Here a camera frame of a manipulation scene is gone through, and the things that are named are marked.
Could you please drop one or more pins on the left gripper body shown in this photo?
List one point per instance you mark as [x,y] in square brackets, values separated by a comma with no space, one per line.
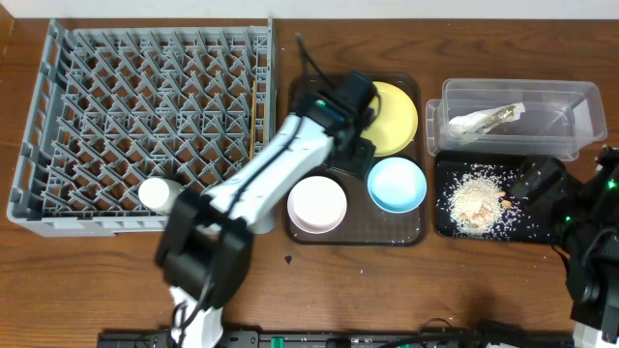
[351,158]

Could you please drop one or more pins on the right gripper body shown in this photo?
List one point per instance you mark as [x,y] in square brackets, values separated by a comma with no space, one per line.
[561,192]

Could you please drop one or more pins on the light blue bowl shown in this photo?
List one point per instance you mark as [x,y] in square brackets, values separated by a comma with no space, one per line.
[397,185]

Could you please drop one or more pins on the white paper cup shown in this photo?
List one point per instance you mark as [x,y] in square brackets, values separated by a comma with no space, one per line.
[159,194]

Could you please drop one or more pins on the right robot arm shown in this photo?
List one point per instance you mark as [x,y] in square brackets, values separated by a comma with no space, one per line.
[584,217]

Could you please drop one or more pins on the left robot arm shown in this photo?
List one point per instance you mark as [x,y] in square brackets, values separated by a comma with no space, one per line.
[205,249]

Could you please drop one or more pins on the rice food waste pile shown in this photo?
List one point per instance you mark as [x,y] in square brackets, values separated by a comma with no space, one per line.
[475,203]

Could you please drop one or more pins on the black waste tray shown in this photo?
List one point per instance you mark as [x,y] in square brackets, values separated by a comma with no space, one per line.
[546,235]

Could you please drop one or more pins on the grey dishwasher rack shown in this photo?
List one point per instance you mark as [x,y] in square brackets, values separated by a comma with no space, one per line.
[113,107]

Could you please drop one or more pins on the yellow plate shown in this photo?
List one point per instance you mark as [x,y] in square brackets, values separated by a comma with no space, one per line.
[396,121]

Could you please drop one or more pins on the white pink bowl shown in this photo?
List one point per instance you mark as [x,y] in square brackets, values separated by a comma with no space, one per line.
[317,204]

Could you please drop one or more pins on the clear plastic bin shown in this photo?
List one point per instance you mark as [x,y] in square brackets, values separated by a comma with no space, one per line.
[561,117]

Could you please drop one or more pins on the dark brown serving tray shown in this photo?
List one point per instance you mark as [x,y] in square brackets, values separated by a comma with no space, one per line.
[364,223]

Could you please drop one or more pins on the black equipment rail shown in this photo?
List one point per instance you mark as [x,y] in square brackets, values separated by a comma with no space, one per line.
[435,333]

